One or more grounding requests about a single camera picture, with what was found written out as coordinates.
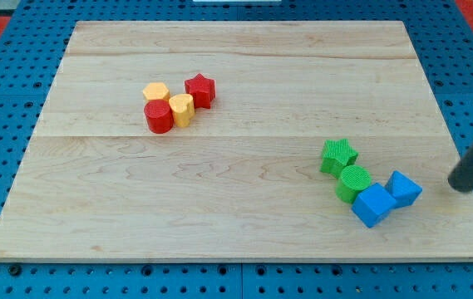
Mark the green star block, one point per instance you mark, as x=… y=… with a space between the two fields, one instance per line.
x=336 y=156

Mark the green cylinder block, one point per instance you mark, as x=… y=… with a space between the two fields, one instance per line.
x=352 y=180

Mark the red cylinder block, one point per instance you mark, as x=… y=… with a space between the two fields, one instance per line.
x=158 y=115

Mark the blue cube block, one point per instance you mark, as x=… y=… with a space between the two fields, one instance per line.
x=373 y=204

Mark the blue triangle block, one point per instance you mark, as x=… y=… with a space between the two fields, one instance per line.
x=404 y=190

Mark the light wooden board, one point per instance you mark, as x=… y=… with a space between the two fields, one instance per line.
x=242 y=182

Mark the yellow hexagon block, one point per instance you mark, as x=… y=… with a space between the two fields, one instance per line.
x=156 y=91

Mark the yellow heart block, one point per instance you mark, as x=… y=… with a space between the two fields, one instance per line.
x=183 y=109

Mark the red star block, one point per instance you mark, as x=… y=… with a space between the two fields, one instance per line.
x=202 y=90

